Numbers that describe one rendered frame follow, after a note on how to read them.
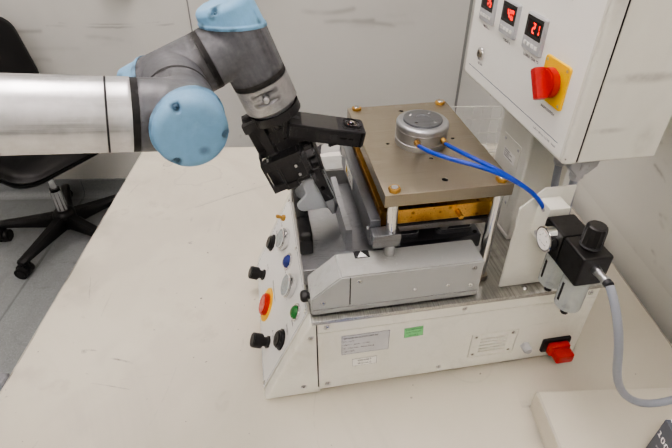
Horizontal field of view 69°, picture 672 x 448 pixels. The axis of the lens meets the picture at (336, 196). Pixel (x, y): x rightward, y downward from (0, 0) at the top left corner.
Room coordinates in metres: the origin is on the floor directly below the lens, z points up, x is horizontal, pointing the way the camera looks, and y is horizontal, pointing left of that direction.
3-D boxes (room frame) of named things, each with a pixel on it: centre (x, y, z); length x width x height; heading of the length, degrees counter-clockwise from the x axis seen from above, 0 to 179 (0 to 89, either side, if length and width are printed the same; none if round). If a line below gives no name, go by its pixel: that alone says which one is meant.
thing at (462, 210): (0.65, -0.13, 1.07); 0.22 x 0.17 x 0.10; 9
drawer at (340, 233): (0.65, -0.08, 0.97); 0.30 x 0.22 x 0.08; 99
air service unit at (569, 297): (0.46, -0.29, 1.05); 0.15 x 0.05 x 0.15; 9
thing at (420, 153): (0.65, -0.16, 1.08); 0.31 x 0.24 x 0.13; 9
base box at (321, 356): (0.64, -0.13, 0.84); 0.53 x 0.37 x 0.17; 99
